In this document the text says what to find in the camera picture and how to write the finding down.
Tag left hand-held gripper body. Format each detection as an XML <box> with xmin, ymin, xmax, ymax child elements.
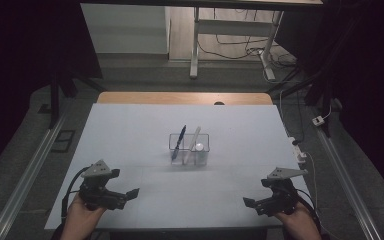
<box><xmin>79</xmin><ymin>159</ymin><xmax>129</xmax><ymax>211</ymax></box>

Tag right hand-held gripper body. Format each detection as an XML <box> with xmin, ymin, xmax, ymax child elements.
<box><xmin>253</xmin><ymin>167</ymin><xmax>309</xmax><ymax>218</ymax></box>

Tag clear plastic organizer box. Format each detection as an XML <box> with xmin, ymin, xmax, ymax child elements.
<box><xmin>168</xmin><ymin>133</ymin><xmax>211</xmax><ymax>167</ymax></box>

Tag blue ballpoint pen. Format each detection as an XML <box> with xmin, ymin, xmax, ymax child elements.
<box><xmin>170</xmin><ymin>124</ymin><xmax>188</xmax><ymax>162</ymax></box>

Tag green and white glue stick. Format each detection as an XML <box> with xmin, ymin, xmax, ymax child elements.
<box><xmin>193</xmin><ymin>142</ymin><xmax>208</xmax><ymax>167</ymax></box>

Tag white pen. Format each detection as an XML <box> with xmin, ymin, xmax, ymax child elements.
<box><xmin>183</xmin><ymin>125</ymin><xmax>202</xmax><ymax>165</ymax></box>

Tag person's right hand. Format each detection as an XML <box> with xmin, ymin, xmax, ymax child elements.
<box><xmin>274</xmin><ymin>201</ymin><xmax>323</xmax><ymax>240</ymax></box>

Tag person's left hand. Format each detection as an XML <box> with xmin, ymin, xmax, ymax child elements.
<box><xmin>59</xmin><ymin>193</ymin><xmax>106</xmax><ymax>240</ymax></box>

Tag white table cover sheet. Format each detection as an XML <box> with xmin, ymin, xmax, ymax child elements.
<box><xmin>44</xmin><ymin>103</ymin><xmax>313</xmax><ymax>231</ymax></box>

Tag white power strip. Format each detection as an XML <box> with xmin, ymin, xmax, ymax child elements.
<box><xmin>288</xmin><ymin>136</ymin><xmax>308</xmax><ymax>164</ymax></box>

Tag black stand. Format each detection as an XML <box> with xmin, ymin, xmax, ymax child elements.
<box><xmin>48</xmin><ymin>66</ymin><xmax>108</xmax><ymax>129</ymax></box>

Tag wooden table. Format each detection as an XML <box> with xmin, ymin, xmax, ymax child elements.
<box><xmin>96</xmin><ymin>92</ymin><xmax>274</xmax><ymax>106</ymax></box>

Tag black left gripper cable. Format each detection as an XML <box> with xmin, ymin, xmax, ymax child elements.
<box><xmin>61</xmin><ymin>166</ymin><xmax>91</xmax><ymax>224</ymax></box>

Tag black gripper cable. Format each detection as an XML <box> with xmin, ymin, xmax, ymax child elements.
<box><xmin>296</xmin><ymin>188</ymin><xmax>323</xmax><ymax>231</ymax></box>
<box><xmin>61</xmin><ymin>166</ymin><xmax>91</xmax><ymax>224</ymax></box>

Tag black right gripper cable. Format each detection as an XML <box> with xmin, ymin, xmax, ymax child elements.
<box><xmin>296</xmin><ymin>188</ymin><xmax>323</xmax><ymax>231</ymax></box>

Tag white cable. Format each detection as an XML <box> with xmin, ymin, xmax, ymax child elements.
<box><xmin>304</xmin><ymin>151</ymin><xmax>319</xmax><ymax>208</ymax></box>

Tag metal floor rail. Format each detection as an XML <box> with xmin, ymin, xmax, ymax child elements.
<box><xmin>316</xmin><ymin>128</ymin><xmax>384</xmax><ymax>240</ymax></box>
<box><xmin>0</xmin><ymin>116</ymin><xmax>68</xmax><ymax>240</ymax></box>

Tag black floor cables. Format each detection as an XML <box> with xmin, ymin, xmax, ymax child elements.
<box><xmin>198</xmin><ymin>8</ymin><xmax>298</xmax><ymax>68</ymax></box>

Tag white desk frame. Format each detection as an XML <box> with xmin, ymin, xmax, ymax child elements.
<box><xmin>189</xmin><ymin>6</ymin><xmax>285</xmax><ymax>81</ymax></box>

